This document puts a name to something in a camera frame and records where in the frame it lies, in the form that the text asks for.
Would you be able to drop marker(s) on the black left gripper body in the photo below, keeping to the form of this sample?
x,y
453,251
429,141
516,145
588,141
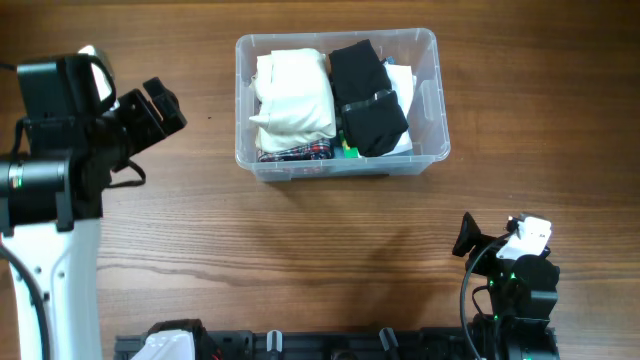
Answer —
x,y
129,129

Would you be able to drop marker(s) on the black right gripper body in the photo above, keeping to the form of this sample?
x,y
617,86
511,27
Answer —
x,y
488,264

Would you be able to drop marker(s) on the cream sweatshirt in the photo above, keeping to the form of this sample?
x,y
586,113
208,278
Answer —
x,y
296,100

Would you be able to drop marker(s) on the black garment with tape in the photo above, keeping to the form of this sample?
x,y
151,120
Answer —
x,y
357,74

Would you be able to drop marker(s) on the red plaid shirt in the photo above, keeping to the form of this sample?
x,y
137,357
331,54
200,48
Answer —
x,y
316,150

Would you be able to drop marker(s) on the white printed t-shirt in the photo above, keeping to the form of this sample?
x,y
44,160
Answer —
x,y
379,126

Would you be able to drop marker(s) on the blue denim jeans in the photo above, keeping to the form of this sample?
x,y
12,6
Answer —
x,y
340,152

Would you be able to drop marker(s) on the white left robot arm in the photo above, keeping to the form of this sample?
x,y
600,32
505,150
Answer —
x,y
78,130

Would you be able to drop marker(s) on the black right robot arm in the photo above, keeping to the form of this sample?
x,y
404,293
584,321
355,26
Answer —
x,y
522,286

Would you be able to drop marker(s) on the clear plastic storage bin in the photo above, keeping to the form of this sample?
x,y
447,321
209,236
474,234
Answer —
x,y
427,117

